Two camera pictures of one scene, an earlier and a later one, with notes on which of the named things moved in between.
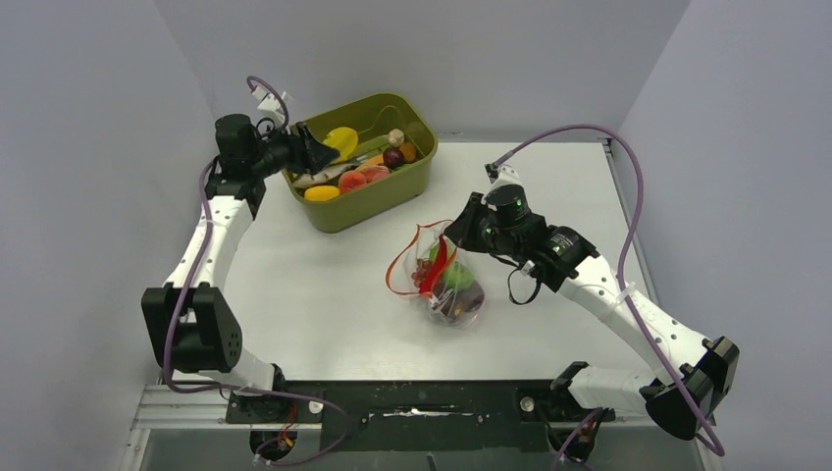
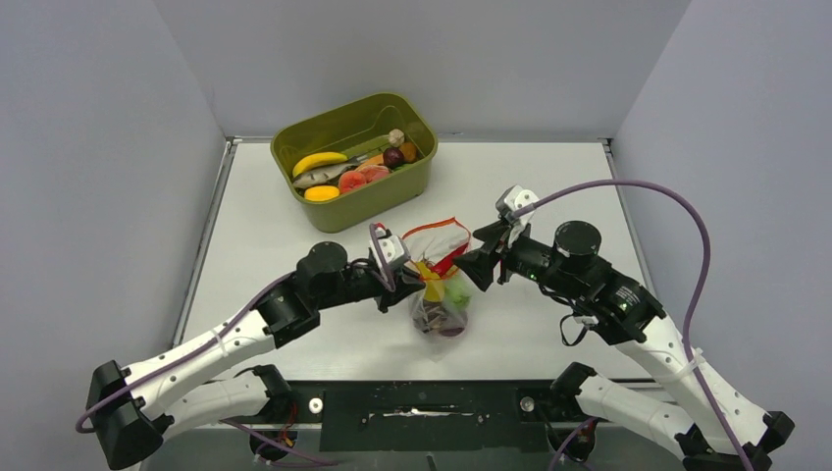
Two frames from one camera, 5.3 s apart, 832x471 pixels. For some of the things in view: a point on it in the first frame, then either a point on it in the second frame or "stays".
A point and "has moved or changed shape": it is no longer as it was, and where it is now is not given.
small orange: (408, 151) stays
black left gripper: (308, 153) -> (404, 281)
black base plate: (417, 416) stays
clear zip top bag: (436, 268) has moved or changed shape
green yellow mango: (344, 140) -> (434, 287)
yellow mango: (322, 192) stays
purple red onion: (468, 299) -> (453, 326)
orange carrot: (377, 160) stays
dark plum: (392, 157) stays
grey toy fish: (331, 172) stays
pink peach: (372, 172) stays
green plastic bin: (374, 117) stays
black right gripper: (462, 231) -> (480, 263)
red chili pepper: (429, 277) -> (443, 265)
